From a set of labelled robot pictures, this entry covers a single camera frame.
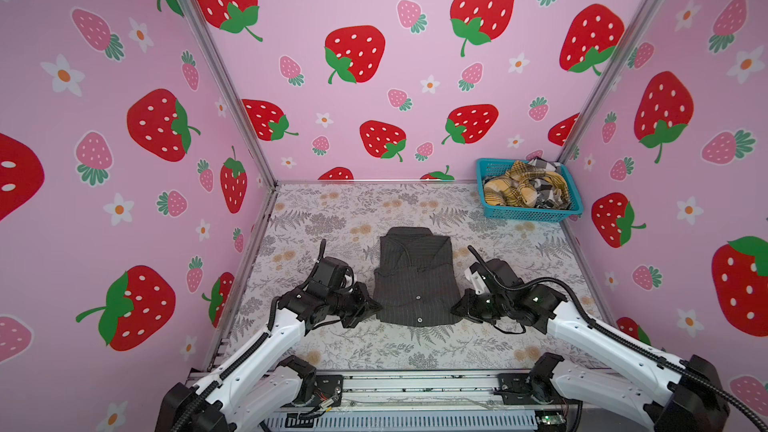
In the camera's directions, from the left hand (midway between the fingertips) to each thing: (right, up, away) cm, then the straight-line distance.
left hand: (385, 304), depth 76 cm
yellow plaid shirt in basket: (+45, +32, +29) cm, 63 cm away
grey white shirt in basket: (+55, +29, +25) cm, 67 cm away
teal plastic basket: (+39, +42, +41) cm, 71 cm away
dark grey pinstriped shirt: (+9, +2, +13) cm, 15 cm away
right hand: (+16, -2, +1) cm, 17 cm away
